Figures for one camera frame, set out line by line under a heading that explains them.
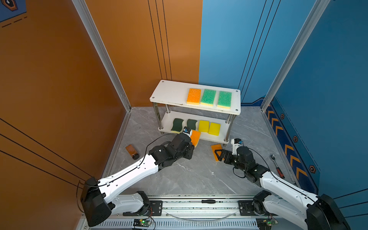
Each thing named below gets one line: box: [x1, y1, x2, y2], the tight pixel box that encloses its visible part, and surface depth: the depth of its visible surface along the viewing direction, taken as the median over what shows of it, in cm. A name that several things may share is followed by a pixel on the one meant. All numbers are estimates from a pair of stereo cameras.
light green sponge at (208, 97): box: [200, 88, 217, 107], surface depth 77 cm
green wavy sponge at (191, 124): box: [186, 118, 198, 131], surface depth 102 cm
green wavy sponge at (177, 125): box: [171, 117, 184, 134], surface depth 102 cm
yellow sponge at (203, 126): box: [198, 119, 210, 133], surface depth 99 cm
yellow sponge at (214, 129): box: [208, 122, 221, 137], surface depth 99 cm
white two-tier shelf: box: [149, 79, 242, 147], surface depth 82 cm
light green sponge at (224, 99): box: [217, 91, 232, 110], surface depth 76 cm
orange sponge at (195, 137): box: [190, 129, 201, 148], surface depth 78 cm
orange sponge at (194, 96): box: [186, 88, 202, 105], surface depth 77 cm
